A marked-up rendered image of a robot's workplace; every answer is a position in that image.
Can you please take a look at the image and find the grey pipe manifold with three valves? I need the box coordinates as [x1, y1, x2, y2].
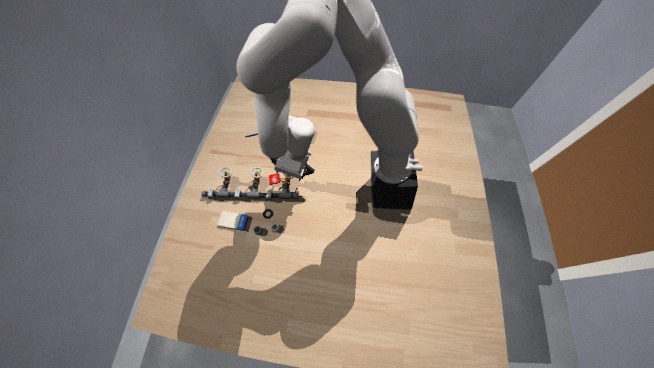
[201, 167, 298, 201]

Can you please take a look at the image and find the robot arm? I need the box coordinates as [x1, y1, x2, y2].
[237, 0, 423, 184]

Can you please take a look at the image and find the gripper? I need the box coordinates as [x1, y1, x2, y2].
[270, 155, 315, 181]

